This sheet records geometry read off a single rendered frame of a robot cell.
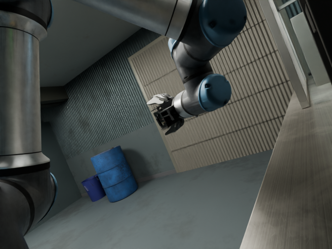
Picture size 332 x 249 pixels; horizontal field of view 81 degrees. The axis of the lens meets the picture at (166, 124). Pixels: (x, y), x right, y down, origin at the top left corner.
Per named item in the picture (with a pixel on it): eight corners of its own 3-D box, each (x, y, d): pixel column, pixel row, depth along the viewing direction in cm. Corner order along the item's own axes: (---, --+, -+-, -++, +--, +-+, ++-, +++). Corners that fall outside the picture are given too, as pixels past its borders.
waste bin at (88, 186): (113, 191, 453) (103, 170, 451) (100, 201, 415) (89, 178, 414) (99, 194, 475) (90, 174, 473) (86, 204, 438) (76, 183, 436)
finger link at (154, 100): (139, 97, 69) (154, 105, 63) (152, 90, 72) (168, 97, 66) (141, 104, 71) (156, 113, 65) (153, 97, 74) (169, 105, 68)
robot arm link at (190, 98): (226, 64, 43) (239, 101, 43) (197, 81, 53) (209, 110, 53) (198, 73, 40) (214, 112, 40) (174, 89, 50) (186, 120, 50)
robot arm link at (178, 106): (195, 83, 53) (210, 109, 54) (186, 88, 57) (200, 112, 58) (175, 95, 50) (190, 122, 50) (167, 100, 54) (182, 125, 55)
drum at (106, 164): (144, 183, 408) (125, 141, 405) (126, 200, 353) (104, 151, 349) (122, 188, 438) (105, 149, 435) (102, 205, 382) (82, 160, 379)
